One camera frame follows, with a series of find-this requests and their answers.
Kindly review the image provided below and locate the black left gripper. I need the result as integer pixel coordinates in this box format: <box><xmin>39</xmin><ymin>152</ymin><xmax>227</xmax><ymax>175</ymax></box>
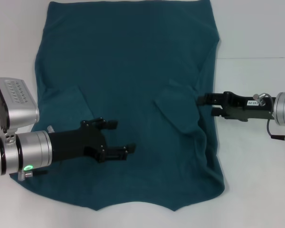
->
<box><xmin>49</xmin><ymin>117</ymin><xmax>137</xmax><ymax>164</ymax></box>

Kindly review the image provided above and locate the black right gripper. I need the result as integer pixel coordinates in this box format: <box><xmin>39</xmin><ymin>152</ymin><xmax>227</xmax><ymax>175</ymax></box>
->
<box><xmin>197</xmin><ymin>91</ymin><xmax>276</xmax><ymax>123</ymax></box>

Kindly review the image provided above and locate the teal blue shirt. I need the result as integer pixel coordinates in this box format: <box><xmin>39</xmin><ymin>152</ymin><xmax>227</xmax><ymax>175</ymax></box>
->
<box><xmin>9</xmin><ymin>1</ymin><xmax>226</xmax><ymax>212</ymax></box>

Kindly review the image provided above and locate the left arm cable with plugs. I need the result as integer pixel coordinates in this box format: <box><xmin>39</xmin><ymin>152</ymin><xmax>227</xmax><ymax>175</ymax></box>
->
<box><xmin>18</xmin><ymin>125</ymin><xmax>55</xmax><ymax>182</ymax></box>

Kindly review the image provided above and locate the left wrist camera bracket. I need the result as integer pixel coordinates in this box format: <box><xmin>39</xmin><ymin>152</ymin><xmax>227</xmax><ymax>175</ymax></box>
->
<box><xmin>0</xmin><ymin>129</ymin><xmax>18</xmax><ymax>152</ymax></box>

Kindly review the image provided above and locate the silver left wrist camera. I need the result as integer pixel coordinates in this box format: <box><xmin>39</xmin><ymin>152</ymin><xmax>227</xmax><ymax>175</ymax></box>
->
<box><xmin>0</xmin><ymin>77</ymin><xmax>40</xmax><ymax>134</ymax></box>

